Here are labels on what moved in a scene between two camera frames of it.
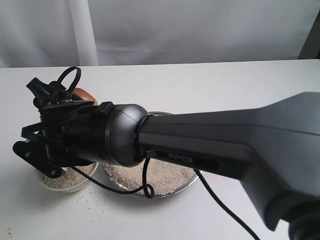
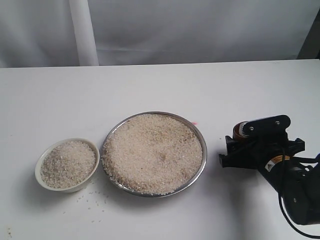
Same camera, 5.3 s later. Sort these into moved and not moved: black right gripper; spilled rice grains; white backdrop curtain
Moved: black right gripper
Not moved: spilled rice grains; white backdrop curtain
